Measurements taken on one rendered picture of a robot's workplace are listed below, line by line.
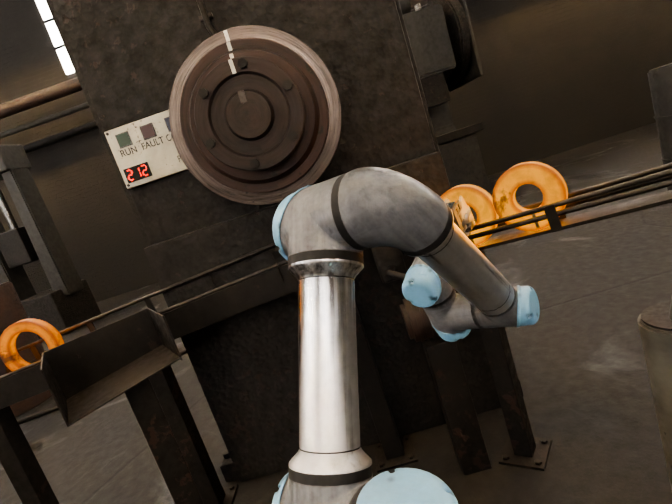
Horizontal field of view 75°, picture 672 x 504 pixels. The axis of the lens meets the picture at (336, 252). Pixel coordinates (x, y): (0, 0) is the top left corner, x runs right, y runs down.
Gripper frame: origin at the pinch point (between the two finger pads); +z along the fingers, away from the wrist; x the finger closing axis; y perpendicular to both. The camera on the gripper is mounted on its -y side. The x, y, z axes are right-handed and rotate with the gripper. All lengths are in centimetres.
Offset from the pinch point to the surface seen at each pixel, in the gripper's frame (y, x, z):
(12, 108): 175, 684, 257
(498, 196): 1.9, -9.5, -1.1
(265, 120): 41, 36, -8
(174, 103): 55, 60, -10
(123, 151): 51, 87, -14
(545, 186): 1.9, -19.9, -1.1
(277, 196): 21, 45, -9
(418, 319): -18.5, 13.9, -19.8
